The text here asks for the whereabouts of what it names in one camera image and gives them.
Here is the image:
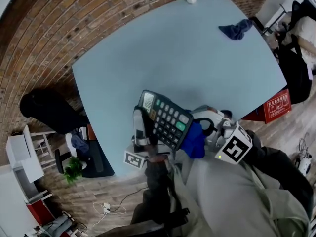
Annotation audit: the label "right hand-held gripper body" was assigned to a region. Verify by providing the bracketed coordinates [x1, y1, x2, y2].
[207, 107, 254, 165]

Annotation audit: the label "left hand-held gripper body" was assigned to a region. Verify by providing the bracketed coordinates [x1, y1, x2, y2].
[123, 142, 173, 170]

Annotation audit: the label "bright blue cloth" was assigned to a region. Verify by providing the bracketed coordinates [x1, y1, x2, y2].
[179, 109, 207, 159]

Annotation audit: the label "black calculator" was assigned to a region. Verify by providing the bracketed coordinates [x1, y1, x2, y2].
[138, 89, 194, 151]

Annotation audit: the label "person's left forearm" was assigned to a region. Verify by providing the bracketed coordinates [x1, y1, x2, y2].
[130, 154, 183, 226]

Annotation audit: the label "person's right forearm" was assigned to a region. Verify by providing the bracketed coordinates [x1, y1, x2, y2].
[243, 129, 314, 217]

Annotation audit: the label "dark navy cloth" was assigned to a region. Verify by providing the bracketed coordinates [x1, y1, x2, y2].
[218, 19, 254, 41]

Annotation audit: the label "black desk leg base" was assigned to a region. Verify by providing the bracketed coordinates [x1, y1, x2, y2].
[79, 138, 116, 178]

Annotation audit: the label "person's light grey shirt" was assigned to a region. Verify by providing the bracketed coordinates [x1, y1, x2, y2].
[172, 152, 312, 237]

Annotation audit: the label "brown wooden panel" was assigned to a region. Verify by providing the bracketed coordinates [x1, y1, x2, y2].
[86, 124, 97, 141]

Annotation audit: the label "blue grey bag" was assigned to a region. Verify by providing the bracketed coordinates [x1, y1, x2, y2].
[70, 129, 90, 153]

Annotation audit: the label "red box with white print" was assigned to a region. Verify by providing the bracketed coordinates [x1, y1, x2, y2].
[241, 89, 292, 124]

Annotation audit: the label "green potted plant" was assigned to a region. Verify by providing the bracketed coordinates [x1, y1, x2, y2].
[63, 157, 83, 184]

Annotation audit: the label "white chair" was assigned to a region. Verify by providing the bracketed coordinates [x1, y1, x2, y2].
[64, 129, 88, 170]

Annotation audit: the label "white extension socket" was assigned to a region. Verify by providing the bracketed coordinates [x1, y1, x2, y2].
[295, 157, 312, 175]

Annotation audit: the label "black padded bar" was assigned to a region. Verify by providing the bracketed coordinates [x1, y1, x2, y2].
[54, 149, 72, 174]

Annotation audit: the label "black draped chair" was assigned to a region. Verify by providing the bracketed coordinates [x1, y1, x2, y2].
[19, 89, 91, 135]

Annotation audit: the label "black backpack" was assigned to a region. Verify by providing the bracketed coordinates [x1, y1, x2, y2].
[274, 35, 313, 105]

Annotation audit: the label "white wooden rack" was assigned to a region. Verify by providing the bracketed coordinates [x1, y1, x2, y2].
[31, 130, 59, 170]

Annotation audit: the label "red cabinet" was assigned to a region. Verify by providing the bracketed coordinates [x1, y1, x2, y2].
[26, 198, 56, 226]

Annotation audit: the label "white cabinet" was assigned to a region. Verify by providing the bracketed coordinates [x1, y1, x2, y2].
[5, 124, 52, 204]

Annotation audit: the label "black mesh office chair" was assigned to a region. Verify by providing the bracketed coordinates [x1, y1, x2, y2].
[291, 0, 316, 26]

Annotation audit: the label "black floor cable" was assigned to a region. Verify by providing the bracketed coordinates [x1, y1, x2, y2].
[108, 187, 149, 212]

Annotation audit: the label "tangled black cables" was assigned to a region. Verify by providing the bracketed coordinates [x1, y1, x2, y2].
[297, 132, 313, 160]

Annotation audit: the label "white floor cable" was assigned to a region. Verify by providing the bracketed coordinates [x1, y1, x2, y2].
[86, 202, 127, 234]

